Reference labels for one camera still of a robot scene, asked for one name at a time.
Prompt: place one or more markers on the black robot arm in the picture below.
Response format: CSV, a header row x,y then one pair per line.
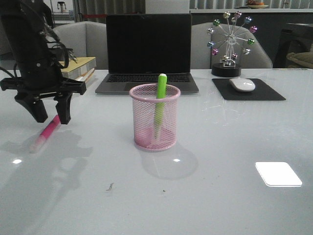
x,y
40,56

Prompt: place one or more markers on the ferris wheel desk ornament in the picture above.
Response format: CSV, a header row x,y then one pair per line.
x,y
228,65

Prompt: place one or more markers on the left grey armchair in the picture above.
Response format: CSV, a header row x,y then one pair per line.
x,y
87,39

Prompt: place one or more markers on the pink highlighter pen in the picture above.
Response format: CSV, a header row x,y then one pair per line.
x,y
45,134

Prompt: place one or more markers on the black mouse pad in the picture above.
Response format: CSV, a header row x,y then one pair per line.
x,y
262,91

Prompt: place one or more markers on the right grey armchair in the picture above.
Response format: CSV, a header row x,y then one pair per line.
x,y
201,57

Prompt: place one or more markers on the top yellow book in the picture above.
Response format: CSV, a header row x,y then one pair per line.
x,y
79,67

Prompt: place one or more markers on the white computer mouse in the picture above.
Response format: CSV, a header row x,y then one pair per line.
x,y
242,84

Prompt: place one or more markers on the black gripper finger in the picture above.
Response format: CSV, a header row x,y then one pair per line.
x,y
34,106
63,107

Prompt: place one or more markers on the grey open laptop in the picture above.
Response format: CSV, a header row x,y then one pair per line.
x,y
142,46

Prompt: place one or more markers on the fruit bowl on counter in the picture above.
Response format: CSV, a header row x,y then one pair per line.
x,y
256,4

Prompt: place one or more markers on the middle cream book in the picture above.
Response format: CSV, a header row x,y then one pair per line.
x,y
85,77

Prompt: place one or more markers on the green highlighter pen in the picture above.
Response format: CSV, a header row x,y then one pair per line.
x,y
160,94

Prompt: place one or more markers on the grey armchair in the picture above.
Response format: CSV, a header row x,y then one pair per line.
x,y
87,39
201,57

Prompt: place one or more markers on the olive green cushion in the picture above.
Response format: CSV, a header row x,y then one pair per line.
x,y
304,59

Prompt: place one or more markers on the pink mesh pen holder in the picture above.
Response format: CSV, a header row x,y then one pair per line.
x,y
144,102

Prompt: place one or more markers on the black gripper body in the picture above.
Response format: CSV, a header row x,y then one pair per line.
x,y
41,78

